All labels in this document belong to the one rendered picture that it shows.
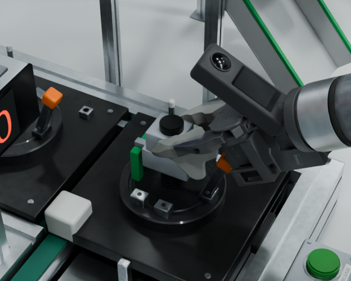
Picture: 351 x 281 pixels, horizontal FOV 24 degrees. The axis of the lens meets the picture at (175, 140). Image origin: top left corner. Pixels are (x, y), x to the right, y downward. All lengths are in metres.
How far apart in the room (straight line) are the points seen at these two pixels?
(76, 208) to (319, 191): 0.32
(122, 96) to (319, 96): 0.46
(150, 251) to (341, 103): 0.32
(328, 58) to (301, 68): 0.06
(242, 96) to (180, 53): 0.61
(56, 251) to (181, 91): 0.46
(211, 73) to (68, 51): 0.65
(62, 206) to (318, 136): 0.36
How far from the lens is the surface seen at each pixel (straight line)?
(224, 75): 0.87
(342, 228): 1.19
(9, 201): 1.08
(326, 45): 1.24
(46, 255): 1.04
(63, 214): 1.02
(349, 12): 1.34
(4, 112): 0.82
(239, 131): 0.89
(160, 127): 0.98
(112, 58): 1.25
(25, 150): 1.11
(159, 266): 0.99
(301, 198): 1.08
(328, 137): 0.84
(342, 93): 0.82
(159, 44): 1.49
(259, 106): 0.87
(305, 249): 1.03
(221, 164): 0.97
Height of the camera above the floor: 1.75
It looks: 43 degrees down
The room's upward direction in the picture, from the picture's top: straight up
